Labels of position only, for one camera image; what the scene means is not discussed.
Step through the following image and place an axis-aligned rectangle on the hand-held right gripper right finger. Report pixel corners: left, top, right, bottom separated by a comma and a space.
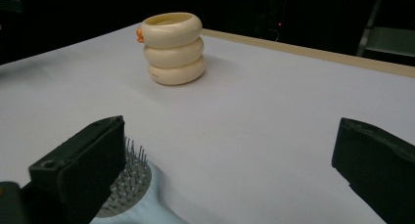
331, 116, 415, 224

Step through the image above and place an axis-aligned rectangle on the light blue hairbrush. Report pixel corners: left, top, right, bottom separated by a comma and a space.
89, 137, 190, 224

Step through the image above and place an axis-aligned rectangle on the cream ringed duck cup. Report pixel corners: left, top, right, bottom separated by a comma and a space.
136, 12, 208, 86

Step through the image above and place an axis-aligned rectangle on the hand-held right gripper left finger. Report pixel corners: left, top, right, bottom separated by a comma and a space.
20, 115, 127, 224

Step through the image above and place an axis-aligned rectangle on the white metal stand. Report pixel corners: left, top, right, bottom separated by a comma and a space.
355, 0, 415, 59

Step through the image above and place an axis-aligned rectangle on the white table mat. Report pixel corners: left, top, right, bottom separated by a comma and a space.
0, 22, 415, 224

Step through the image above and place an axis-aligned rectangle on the wooden table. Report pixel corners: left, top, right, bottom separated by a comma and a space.
200, 27, 415, 79

